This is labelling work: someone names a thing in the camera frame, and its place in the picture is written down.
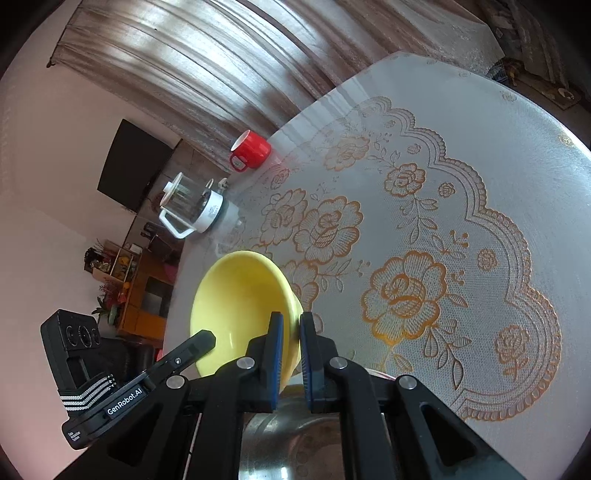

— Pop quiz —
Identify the yellow plastic bowl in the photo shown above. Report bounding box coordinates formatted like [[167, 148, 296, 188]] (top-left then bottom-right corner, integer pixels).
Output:
[[189, 251, 304, 387]]

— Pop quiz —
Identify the black leather sofa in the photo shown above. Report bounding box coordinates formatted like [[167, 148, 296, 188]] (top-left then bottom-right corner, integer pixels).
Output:
[[99, 338, 155, 385]]

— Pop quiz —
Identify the stainless steel bowl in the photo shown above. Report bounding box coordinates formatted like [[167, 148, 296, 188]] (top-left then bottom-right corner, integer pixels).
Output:
[[238, 374, 397, 479]]

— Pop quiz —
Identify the orange wooden cabinet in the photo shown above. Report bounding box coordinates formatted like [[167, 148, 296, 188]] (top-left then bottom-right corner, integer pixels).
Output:
[[84, 240, 177, 346]]

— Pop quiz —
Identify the white glass electric kettle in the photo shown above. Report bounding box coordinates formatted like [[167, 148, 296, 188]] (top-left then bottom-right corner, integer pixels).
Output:
[[158, 172, 239, 240]]

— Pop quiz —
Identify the lace floral tablecloth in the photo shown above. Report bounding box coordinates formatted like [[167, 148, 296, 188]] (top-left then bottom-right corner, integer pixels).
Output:
[[164, 54, 590, 479]]

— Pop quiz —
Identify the red mug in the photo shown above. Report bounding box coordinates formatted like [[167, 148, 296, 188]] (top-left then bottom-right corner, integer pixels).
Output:
[[228, 130, 271, 172]]

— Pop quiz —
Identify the sheer beige curtain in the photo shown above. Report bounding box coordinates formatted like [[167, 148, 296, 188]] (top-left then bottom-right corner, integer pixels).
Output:
[[50, 1, 503, 166]]

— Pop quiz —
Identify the black wall television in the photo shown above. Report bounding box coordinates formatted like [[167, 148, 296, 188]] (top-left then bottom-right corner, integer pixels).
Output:
[[97, 119, 180, 213]]

